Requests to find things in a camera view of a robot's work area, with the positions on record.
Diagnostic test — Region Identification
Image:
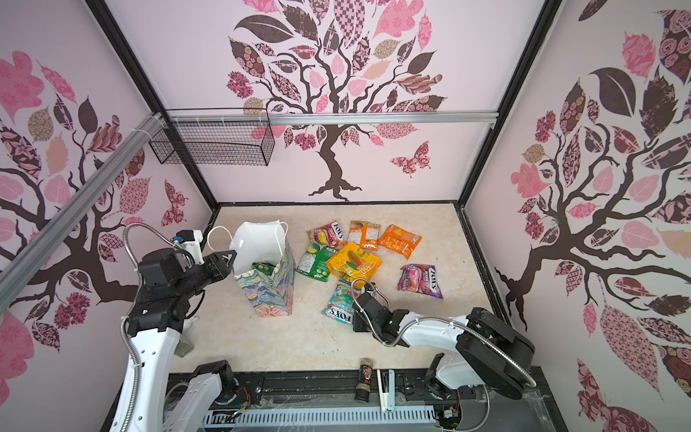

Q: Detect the teal Fox's candy packet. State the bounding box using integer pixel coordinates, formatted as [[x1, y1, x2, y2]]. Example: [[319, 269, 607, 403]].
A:
[[322, 279, 365, 325]]

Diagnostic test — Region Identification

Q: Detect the pink Fox's candy packet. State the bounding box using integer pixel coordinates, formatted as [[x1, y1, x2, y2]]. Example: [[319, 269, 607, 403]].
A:
[[397, 264, 444, 299]]

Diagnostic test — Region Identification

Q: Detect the floral paper gift bag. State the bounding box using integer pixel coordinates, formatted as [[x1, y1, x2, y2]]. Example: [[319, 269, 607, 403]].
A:
[[207, 221, 295, 318]]

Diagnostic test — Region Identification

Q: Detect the green snack packet front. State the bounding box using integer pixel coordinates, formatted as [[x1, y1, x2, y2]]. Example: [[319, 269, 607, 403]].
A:
[[253, 262, 275, 276]]

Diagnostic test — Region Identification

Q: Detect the green snack packet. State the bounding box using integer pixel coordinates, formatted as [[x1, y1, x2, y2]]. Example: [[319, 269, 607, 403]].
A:
[[253, 262, 275, 276], [296, 241, 337, 283]]

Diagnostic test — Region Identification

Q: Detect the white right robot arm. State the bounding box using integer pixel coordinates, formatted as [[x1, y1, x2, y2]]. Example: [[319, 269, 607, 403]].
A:
[[348, 278, 537, 400]]

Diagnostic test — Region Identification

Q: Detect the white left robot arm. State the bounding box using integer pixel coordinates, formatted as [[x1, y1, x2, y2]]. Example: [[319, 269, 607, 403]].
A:
[[110, 223, 239, 431]]

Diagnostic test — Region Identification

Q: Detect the yellow snack packet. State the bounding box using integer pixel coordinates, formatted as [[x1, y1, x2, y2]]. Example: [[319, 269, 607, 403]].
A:
[[327, 243, 383, 283]]

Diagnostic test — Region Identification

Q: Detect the green snack packet middle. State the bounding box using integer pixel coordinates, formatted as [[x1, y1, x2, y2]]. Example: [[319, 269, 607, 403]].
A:
[[296, 241, 337, 283]]

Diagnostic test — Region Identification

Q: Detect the brown cylindrical bottle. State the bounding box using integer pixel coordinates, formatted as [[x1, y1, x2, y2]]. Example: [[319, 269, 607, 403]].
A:
[[354, 358, 374, 403]]

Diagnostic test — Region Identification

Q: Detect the small orange snack packet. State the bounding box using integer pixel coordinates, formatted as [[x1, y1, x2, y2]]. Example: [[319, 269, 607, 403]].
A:
[[347, 221, 381, 251]]

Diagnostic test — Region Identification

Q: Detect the orange snack packet right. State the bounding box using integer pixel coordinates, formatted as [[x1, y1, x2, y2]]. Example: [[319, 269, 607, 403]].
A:
[[377, 224, 423, 259]]

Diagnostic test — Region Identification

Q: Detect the yellow-pink Fox's candy packet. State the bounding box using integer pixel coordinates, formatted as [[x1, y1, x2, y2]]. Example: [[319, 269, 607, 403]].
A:
[[308, 221, 345, 249]]

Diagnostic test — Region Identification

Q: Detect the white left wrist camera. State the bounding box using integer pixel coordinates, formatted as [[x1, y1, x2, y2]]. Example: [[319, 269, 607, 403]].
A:
[[172, 230, 203, 265]]

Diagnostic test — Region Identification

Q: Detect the white clip bracket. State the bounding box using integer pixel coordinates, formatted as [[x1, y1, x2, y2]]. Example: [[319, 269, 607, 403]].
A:
[[376, 369, 396, 413]]

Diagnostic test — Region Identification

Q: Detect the grey slotted cable duct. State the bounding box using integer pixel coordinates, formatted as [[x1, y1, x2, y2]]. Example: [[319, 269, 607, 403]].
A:
[[202, 406, 437, 429]]

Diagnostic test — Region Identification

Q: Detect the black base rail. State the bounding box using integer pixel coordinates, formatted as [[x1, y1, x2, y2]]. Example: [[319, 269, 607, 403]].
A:
[[101, 365, 568, 432]]

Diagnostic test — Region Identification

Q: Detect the black wire basket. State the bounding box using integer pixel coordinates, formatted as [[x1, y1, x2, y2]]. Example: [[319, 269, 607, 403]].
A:
[[149, 108, 275, 167]]

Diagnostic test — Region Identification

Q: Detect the aluminium rail left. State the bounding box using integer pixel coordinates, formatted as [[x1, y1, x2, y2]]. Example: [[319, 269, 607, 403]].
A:
[[1, 113, 165, 311]]

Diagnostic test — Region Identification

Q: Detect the aluminium rail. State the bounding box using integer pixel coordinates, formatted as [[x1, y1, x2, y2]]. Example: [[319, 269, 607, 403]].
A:
[[168, 111, 498, 126], [1, 113, 165, 311]]

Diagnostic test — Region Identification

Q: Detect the aluminium rail back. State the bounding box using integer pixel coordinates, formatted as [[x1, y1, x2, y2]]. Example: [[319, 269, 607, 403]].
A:
[[168, 111, 498, 126]]

